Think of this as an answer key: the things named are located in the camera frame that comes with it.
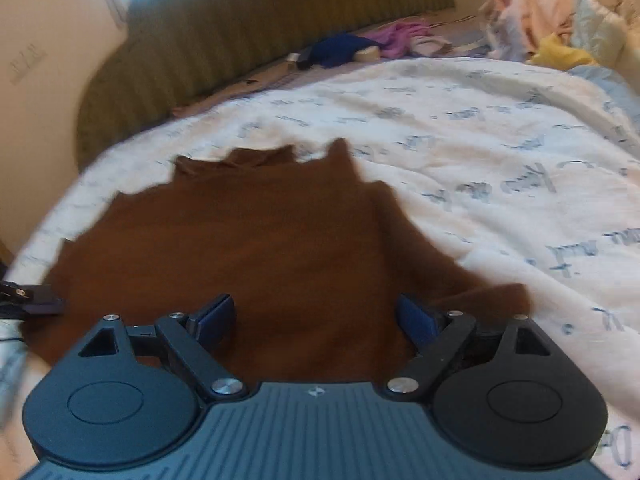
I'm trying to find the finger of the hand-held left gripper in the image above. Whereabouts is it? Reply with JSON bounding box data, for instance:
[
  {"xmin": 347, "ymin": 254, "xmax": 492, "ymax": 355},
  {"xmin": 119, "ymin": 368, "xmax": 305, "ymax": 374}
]
[{"xmin": 0, "ymin": 281, "xmax": 67, "ymax": 317}]

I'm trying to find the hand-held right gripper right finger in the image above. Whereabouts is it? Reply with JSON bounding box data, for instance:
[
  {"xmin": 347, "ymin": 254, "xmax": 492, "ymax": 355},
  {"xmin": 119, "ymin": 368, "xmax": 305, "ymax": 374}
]
[{"xmin": 384, "ymin": 294, "xmax": 552, "ymax": 404}]

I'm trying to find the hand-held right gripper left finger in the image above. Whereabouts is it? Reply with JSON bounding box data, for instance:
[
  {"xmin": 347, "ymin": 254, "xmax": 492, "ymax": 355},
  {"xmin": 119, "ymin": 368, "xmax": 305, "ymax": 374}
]
[{"xmin": 79, "ymin": 294, "xmax": 248, "ymax": 404}]

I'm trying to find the brown sweater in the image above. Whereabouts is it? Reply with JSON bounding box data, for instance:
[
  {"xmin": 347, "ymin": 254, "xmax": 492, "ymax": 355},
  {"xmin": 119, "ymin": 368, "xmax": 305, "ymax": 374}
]
[{"xmin": 20, "ymin": 137, "xmax": 533, "ymax": 387}]

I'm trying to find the white printed blanket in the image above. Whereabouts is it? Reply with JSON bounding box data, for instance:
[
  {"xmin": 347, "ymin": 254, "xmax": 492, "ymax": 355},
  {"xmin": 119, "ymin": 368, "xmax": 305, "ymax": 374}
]
[{"xmin": 0, "ymin": 56, "xmax": 640, "ymax": 477}]

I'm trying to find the dark blue cloth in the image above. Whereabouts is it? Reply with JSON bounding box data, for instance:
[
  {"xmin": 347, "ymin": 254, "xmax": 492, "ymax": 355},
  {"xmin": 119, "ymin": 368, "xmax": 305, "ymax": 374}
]
[{"xmin": 299, "ymin": 34, "xmax": 374, "ymax": 70}]

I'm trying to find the purple cloth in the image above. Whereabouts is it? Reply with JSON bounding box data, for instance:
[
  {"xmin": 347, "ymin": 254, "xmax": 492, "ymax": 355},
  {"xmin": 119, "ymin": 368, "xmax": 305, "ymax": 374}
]
[{"xmin": 362, "ymin": 20, "xmax": 427, "ymax": 59}]

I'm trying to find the green striped headboard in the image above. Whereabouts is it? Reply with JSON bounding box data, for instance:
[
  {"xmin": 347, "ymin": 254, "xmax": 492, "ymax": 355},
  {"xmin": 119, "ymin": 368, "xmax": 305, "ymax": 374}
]
[{"xmin": 75, "ymin": 0, "xmax": 457, "ymax": 172}]

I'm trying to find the light blue cloth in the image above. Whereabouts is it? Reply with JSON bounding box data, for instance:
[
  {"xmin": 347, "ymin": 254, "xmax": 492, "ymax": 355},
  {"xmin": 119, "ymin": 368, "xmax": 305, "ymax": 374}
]
[{"xmin": 570, "ymin": 64, "xmax": 640, "ymax": 137}]

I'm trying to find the yellow cloth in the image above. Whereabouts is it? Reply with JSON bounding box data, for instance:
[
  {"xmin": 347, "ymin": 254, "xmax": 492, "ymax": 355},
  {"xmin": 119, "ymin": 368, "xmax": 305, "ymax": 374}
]
[{"xmin": 527, "ymin": 32, "xmax": 599, "ymax": 67}]

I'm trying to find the pink cloth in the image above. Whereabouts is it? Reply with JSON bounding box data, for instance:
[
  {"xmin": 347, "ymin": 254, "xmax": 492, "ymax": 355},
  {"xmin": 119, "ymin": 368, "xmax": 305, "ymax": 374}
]
[{"xmin": 479, "ymin": 0, "xmax": 577, "ymax": 62}]

